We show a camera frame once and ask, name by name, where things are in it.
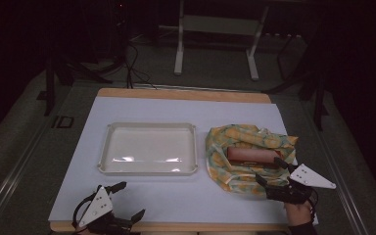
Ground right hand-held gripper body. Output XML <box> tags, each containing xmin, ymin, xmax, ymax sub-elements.
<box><xmin>265</xmin><ymin>163</ymin><xmax>338</xmax><ymax>206</ymax></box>

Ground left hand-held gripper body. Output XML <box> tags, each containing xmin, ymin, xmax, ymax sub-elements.
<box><xmin>77</xmin><ymin>185</ymin><xmax>135</xmax><ymax>235</ymax></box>

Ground reddish brown oblong box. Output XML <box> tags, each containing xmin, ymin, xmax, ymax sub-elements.
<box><xmin>225</xmin><ymin>146</ymin><xmax>284</xmax><ymax>169</ymax></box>

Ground yellow green patterned cloth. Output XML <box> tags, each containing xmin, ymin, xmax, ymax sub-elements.
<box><xmin>205</xmin><ymin>123</ymin><xmax>299</xmax><ymax>197</ymax></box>

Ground person's left hand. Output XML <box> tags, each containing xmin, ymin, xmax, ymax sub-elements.
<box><xmin>72</xmin><ymin>224</ymin><xmax>92</xmax><ymax>235</ymax></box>

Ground person's right hand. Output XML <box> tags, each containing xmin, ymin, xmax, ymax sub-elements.
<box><xmin>283</xmin><ymin>199</ymin><xmax>316</xmax><ymax>227</ymax></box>

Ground white table mat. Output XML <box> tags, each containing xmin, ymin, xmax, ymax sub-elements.
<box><xmin>48</xmin><ymin>95</ymin><xmax>320</xmax><ymax>227</ymax></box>

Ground white plastic tray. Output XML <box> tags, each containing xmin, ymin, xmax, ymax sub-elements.
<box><xmin>96</xmin><ymin>121</ymin><xmax>200</xmax><ymax>176</ymax></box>

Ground black metal stand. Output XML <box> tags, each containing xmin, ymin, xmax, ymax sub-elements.
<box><xmin>35</xmin><ymin>52</ymin><xmax>116</xmax><ymax>118</ymax></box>
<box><xmin>262</xmin><ymin>32</ymin><xmax>331</xmax><ymax>132</ymax></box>

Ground white metal stand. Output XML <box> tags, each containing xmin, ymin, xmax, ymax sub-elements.
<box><xmin>173</xmin><ymin>0</ymin><xmax>271</xmax><ymax>81</ymax></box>

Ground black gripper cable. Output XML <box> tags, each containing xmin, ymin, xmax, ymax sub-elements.
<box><xmin>71</xmin><ymin>186</ymin><xmax>103</xmax><ymax>229</ymax></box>

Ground metal floor rail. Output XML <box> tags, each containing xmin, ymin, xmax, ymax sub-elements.
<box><xmin>302</xmin><ymin>97</ymin><xmax>371</xmax><ymax>235</ymax></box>
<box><xmin>0</xmin><ymin>117</ymin><xmax>58</xmax><ymax>235</ymax></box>

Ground black floor bracket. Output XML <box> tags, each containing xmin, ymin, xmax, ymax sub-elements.
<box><xmin>51</xmin><ymin>115</ymin><xmax>75</xmax><ymax>129</ymax></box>

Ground black floor cables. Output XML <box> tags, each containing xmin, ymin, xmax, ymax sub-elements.
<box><xmin>123</xmin><ymin>40</ymin><xmax>160</xmax><ymax>90</ymax></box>

